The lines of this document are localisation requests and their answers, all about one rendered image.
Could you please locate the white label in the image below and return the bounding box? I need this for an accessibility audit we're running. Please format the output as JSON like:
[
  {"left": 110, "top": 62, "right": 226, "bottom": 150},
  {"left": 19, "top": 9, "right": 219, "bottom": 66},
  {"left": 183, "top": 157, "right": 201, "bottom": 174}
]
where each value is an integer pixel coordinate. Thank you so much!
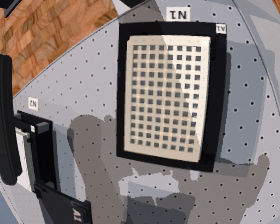
[
  {"left": 29, "top": 97, "right": 38, "bottom": 111},
  {"left": 166, "top": 7, "right": 190, "bottom": 21}
]

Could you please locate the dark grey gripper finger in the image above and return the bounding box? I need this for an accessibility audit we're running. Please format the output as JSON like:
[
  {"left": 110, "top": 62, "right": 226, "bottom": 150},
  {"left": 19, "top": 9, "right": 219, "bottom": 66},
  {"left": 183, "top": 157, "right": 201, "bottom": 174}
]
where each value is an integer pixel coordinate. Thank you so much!
[{"left": 0, "top": 54, "right": 23, "bottom": 186}]

